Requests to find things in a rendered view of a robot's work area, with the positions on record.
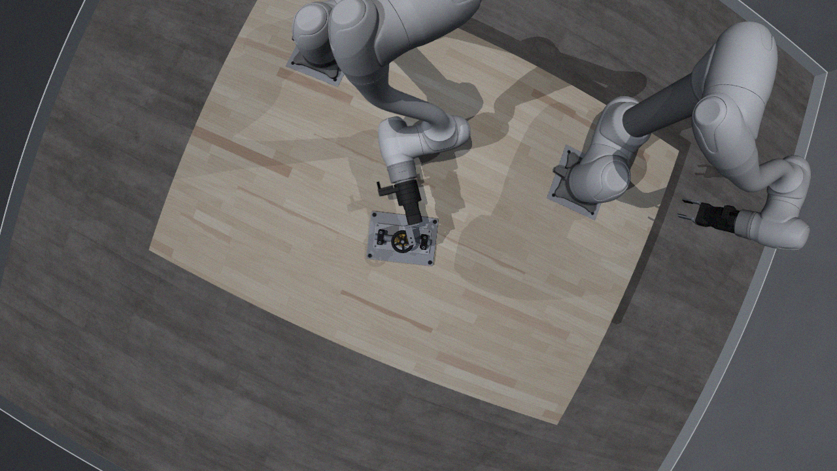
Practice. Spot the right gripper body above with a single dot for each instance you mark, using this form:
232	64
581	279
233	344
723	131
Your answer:
406	189

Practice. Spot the brass valve with black handwheel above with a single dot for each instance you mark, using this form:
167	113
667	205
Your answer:
394	238

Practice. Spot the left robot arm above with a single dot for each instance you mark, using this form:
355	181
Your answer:
725	95

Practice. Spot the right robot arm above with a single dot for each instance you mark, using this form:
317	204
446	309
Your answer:
364	37

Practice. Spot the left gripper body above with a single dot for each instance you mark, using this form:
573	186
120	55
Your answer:
726	218

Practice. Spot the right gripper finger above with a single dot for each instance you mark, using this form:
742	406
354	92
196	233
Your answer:
410	235

